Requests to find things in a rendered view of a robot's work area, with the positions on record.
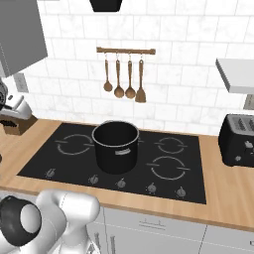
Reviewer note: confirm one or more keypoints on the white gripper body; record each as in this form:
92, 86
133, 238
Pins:
19, 107

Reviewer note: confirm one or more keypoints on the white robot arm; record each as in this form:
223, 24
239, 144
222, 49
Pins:
67, 211

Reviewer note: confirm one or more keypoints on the brown knife block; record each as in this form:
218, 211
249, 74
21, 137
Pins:
23, 124

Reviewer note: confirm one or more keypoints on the grey hob knob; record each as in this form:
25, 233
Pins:
152, 188
50, 173
94, 180
181, 192
121, 183

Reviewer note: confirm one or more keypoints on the black hob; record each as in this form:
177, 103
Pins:
82, 162

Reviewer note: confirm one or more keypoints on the small wooden spoon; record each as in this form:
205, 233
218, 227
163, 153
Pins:
107, 86

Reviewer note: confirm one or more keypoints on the wooden ladle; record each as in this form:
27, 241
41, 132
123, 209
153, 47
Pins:
130, 92
118, 91

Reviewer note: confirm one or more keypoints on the black cooking pot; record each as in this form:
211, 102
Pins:
115, 155

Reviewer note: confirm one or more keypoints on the wooden spatula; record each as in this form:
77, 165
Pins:
140, 96

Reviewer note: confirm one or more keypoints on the black range hood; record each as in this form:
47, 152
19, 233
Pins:
105, 5

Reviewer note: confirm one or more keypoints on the grey cupboard door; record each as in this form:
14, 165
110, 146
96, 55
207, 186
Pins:
158, 243
96, 231

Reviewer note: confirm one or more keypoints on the grey drawer front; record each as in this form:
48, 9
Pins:
231, 239
132, 216

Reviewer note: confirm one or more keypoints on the black toaster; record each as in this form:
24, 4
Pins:
236, 142

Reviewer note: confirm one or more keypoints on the grey wall socket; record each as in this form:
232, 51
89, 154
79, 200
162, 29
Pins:
21, 82
249, 102

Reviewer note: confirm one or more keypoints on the grey wall cupboard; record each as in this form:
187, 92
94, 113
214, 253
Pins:
20, 33

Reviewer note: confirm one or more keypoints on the wooden utensil rail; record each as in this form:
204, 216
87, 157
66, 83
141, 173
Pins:
125, 50

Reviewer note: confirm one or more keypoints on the white wall shelf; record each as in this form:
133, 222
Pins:
238, 76

